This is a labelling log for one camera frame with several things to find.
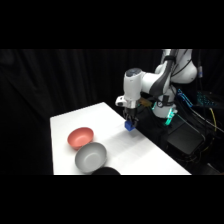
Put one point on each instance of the grey bowl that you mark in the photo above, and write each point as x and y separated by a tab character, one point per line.
90	158

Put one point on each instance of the black bowl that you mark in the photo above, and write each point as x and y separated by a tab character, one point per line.
106	171

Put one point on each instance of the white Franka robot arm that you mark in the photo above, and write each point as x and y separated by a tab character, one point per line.
133	83

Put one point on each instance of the black curtain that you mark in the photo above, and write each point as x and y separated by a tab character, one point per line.
33	83

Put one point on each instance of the black cloth cover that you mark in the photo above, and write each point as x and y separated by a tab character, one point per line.
151	125

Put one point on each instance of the teal lit electronics board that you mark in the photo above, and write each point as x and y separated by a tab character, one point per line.
205	99

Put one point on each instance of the blue cube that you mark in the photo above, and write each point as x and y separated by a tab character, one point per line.
129	127

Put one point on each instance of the green base light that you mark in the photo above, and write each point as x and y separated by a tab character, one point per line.
170	117

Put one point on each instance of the pink bowl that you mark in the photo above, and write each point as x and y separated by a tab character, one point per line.
78	137

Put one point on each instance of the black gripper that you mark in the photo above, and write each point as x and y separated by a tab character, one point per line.
131	108

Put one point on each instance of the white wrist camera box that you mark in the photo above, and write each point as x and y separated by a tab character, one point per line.
120	101

